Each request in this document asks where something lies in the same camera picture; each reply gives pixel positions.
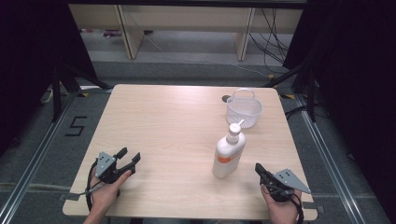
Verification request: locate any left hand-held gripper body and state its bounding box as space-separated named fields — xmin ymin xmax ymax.
xmin=94 ymin=151 xmax=136 ymax=185

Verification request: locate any white plastic basket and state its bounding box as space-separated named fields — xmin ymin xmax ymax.
xmin=226 ymin=88 xmax=263 ymax=129

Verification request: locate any person's left hand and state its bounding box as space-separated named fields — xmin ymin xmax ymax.
xmin=90 ymin=169 xmax=133 ymax=216

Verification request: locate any dark curtain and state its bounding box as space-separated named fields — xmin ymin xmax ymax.
xmin=0 ymin=0 xmax=98 ymax=157
xmin=282 ymin=0 xmax=396 ymax=223

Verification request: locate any white pump bottle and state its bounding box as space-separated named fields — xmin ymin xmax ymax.
xmin=212 ymin=119 xmax=248 ymax=179

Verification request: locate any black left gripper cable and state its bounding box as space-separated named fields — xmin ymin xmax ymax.
xmin=85 ymin=159 xmax=105 ymax=213

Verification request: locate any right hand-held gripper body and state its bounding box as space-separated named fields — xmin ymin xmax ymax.
xmin=261 ymin=168 xmax=312 ymax=203

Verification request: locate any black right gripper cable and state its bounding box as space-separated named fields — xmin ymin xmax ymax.
xmin=289 ymin=191 xmax=304 ymax=224

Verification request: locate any black floor cable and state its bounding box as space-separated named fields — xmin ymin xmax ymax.
xmin=284 ymin=105 xmax=310 ymax=121

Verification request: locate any beige wooden desk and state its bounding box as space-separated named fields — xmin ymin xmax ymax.
xmin=68 ymin=3 xmax=304 ymax=62

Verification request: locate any black metal stand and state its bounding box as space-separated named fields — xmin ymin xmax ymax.
xmin=263 ymin=60 xmax=318 ymax=123
xmin=50 ymin=63 xmax=114 ymax=123

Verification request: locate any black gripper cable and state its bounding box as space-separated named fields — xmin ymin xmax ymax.
xmin=289 ymin=191 xmax=304 ymax=224
xmin=85 ymin=159 xmax=105 ymax=213

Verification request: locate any bundle of black cables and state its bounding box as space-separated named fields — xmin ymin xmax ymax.
xmin=247 ymin=7 xmax=291 ymax=75

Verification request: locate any aluminium floor rail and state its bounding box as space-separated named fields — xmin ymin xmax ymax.
xmin=0 ymin=91 xmax=79 ymax=224
xmin=293 ymin=93 xmax=366 ymax=224

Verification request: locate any person's right hand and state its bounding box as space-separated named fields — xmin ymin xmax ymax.
xmin=261 ymin=184 xmax=303 ymax=220

